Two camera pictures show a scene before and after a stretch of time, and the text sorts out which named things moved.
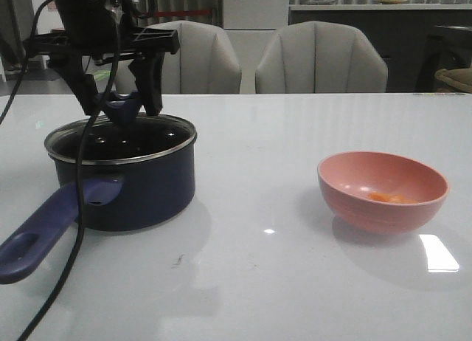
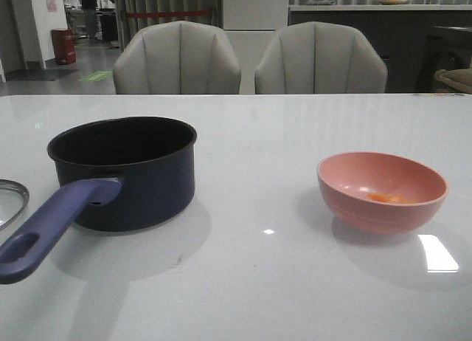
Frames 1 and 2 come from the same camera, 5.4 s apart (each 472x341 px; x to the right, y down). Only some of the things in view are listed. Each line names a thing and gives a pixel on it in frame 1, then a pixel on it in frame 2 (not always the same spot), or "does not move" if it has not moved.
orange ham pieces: (388, 197) does not move
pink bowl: (379, 193) does not move
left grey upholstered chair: (205, 63) does not move
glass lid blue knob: (122, 105) -> (15, 184)
